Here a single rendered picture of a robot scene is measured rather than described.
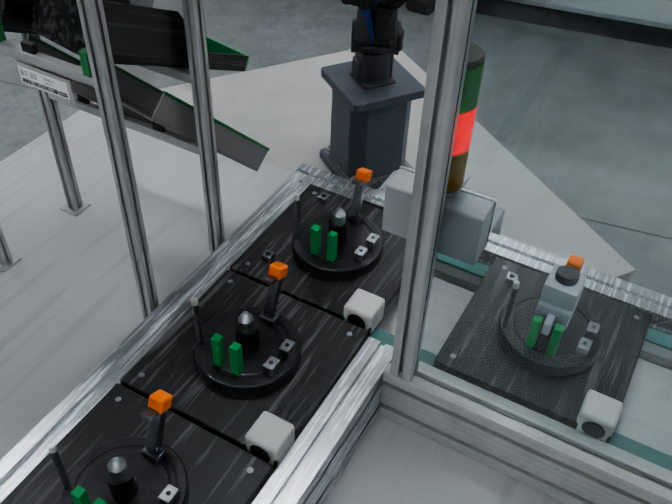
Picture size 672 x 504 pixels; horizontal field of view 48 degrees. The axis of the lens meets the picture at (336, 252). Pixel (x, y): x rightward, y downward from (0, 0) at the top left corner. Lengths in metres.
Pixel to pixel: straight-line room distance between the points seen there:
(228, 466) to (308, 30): 3.19
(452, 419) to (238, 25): 3.17
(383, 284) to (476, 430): 0.25
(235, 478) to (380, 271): 0.40
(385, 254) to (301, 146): 0.48
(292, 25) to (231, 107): 2.30
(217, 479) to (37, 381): 0.38
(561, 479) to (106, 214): 0.90
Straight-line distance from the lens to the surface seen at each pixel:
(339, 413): 0.99
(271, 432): 0.94
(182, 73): 1.10
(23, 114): 3.47
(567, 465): 1.04
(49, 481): 0.98
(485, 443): 1.06
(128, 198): 1.02
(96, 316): 1.28
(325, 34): 3.92
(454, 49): 0.72
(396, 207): 0.88
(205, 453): 0.96
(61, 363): 1.23
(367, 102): 1.36
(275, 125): 1.66
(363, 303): 1.08
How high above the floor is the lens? 1.77
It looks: 43 degrees down
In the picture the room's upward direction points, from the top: 2 degrees clockwise
